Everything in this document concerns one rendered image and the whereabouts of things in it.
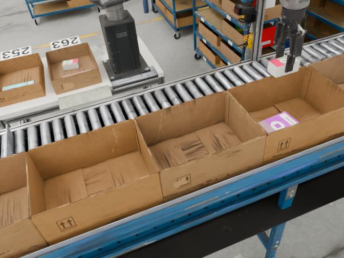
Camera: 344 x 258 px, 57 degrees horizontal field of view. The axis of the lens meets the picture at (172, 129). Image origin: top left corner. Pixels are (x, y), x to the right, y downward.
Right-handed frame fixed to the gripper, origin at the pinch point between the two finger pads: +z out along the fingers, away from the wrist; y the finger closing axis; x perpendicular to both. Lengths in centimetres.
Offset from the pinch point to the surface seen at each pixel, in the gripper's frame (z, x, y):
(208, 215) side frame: 35, -45, 28
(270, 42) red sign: 36, 46, -69
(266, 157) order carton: 24.0, -18.5, 20.9
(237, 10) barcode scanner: 10, 21, -69
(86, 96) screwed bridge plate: 41, -73, -76
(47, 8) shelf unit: 102, -87, -419
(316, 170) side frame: 37.7, 3.2, 25.4
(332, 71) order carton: 20.1, 35.0, -7.8
